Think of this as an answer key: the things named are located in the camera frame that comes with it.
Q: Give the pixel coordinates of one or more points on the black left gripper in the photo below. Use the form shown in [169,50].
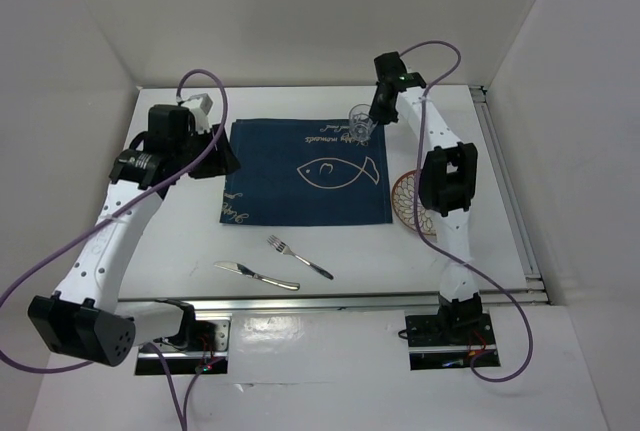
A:
[224,162]

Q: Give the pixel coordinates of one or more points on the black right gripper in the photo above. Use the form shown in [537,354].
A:
[382,117]

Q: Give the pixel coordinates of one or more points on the clear drinking glass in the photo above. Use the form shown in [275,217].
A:
[361,126]

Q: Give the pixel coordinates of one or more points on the blue fish placemat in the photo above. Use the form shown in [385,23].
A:
[306,173]

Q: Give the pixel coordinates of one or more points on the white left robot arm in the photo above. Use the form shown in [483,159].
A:
[83,318]

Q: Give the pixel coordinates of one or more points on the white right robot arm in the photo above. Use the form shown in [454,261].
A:
[445,187]

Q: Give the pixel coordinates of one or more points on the patterned ceramic plate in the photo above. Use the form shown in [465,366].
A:
[402,200]

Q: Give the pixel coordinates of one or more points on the silver fork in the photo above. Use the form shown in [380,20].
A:
[284,249]

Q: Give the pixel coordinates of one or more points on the silver table knife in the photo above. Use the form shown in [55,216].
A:
[243,270]

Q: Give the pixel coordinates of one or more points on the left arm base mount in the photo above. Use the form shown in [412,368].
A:
[206,350]

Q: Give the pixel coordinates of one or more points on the front aluminium rail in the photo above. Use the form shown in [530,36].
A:
[360,302]

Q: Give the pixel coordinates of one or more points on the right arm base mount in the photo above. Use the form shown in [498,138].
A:
[431,347]

